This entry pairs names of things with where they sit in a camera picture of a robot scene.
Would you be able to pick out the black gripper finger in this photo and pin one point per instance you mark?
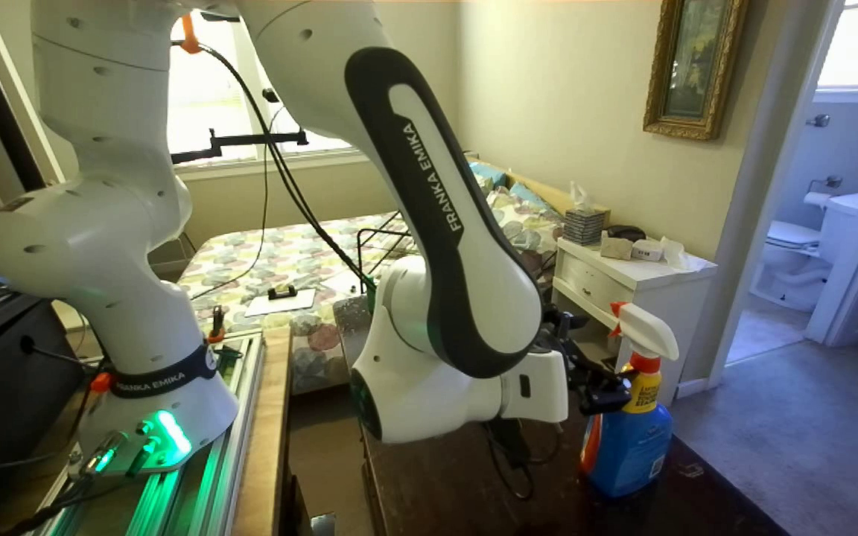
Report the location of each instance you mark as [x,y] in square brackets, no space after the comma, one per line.
[608,394]
[608,360]

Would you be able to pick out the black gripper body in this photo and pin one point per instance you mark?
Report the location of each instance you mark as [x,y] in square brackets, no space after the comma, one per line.
[578,348]

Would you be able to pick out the blue spray bottle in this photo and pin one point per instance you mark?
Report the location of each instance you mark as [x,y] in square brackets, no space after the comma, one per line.
[627,452]

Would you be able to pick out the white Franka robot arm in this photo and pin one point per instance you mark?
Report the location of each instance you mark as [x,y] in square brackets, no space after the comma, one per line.
[101,250]

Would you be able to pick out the white nightstand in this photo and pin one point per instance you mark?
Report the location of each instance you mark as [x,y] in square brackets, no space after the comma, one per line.
[596,287]

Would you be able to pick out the white items on nightstand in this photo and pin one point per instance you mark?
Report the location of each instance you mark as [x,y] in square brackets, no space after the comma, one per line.
[646,251]

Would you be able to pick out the grey tissue box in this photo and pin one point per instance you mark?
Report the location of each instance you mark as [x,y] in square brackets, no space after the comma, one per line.
[584,226]

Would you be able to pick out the brown cardboard piece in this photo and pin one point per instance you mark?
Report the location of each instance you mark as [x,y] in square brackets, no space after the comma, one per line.
[535,193]

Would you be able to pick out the white toilet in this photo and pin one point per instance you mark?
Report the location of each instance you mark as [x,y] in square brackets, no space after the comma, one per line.
[786,250]

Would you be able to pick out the gold framed picture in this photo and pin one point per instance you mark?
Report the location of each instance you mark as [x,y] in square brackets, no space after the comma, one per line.
[661,101]

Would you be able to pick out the white bathroom vanity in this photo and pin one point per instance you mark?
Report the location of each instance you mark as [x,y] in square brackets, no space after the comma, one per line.
[840,203]

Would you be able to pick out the white paper sheet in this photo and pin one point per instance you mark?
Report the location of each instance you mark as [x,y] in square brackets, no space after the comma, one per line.
[281,308]

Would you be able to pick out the grey round knob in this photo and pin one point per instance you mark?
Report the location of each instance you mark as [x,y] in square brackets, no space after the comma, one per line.
[322,525]

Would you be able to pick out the bed with floral quilt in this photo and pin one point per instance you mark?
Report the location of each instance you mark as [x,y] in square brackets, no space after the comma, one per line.
[269,259]

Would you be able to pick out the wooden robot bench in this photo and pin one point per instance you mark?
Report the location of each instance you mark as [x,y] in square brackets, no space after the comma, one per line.
[263,449]

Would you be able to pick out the small red brown tool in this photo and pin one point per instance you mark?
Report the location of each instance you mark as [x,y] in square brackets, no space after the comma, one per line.
[214,330]

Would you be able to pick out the bright bedroom window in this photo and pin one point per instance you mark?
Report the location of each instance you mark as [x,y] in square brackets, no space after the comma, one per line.
[220,101]

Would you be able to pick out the black controller box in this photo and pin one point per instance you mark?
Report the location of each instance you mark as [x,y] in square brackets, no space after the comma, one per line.
[0,399]

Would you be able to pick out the aluminium rail with green light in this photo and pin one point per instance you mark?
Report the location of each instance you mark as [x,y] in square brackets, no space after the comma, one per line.
[208,466]

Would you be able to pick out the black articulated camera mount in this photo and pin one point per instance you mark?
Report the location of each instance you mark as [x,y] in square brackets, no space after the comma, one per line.
[240,139]

